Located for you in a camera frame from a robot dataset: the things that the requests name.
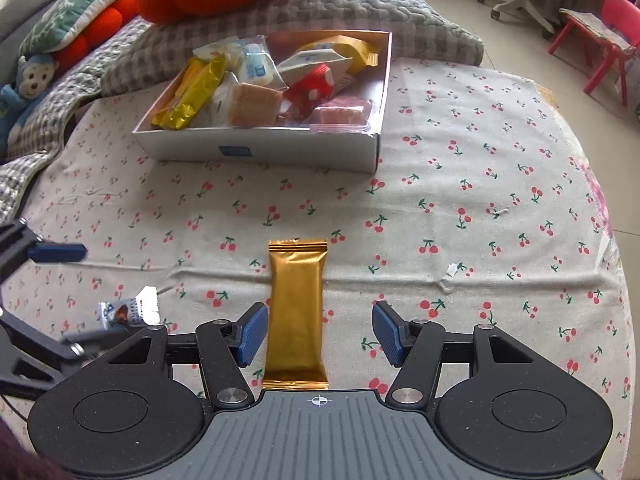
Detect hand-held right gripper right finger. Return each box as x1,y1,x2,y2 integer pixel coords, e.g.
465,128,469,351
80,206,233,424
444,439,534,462
371,300,541,406

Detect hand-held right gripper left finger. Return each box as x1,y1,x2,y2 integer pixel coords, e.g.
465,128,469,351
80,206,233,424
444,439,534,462
102,301,271,409

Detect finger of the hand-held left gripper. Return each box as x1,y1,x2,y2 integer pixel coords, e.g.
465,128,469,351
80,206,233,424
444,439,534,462
0,305,133,401
0,217,90,286

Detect golden bar snack packet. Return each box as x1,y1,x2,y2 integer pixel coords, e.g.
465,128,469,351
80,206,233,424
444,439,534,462
263,238,331,392

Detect small white candy packet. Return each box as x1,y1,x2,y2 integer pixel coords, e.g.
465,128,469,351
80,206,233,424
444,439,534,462
97,285,162,330

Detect white cardboard box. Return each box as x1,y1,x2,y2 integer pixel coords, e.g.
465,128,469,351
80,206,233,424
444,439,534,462
131,29,394,175

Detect shiny yellow snack packet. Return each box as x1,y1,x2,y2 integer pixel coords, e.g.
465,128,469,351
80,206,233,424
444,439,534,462
151,54,227,131

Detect clear packet with brown cake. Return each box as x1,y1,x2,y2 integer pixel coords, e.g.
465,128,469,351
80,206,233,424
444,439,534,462
209,72,284,129

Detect clear packet with blue print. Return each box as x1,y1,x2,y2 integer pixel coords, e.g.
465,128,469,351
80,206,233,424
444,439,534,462
232,34,281,86

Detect grey checked blanket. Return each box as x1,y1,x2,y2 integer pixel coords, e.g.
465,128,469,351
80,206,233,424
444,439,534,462
0,20,156,211

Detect dark red cloth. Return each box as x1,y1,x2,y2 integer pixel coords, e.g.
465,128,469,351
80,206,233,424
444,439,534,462
0,417,76,480

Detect cherry print cloth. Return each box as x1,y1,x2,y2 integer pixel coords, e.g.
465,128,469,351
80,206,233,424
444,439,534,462
20,57,631,480

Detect blue monkey plush toy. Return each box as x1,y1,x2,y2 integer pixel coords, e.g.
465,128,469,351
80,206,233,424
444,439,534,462
0,52,59,149

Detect pink rice bar packet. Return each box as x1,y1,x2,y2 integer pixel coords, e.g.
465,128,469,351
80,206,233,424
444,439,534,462
307,95,376,134

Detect orange segmented plush cushion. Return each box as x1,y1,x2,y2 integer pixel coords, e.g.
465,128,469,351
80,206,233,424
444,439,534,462
52,0,139,74

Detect dark grey cushion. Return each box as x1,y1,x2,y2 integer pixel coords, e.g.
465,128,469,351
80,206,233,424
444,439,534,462
0,0,61,46

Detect green snowflake pillow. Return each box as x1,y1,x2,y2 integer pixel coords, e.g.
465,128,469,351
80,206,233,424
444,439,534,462
18,0,151,54

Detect pink floral sheet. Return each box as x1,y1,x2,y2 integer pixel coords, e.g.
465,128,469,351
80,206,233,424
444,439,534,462
570,155,631,312

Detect red triangular snack packet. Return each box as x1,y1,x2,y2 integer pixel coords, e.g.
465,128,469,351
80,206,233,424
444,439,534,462
284,62,337,116

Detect grey checked pillow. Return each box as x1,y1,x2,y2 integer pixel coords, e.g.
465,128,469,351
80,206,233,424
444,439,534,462
100,0,485,96

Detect papers on pink chair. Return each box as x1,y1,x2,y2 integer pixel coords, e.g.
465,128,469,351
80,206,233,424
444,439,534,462
558,7,639,54

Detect pink plastic child chair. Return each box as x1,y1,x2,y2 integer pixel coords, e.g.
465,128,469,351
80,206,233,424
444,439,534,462
547,0,640,106

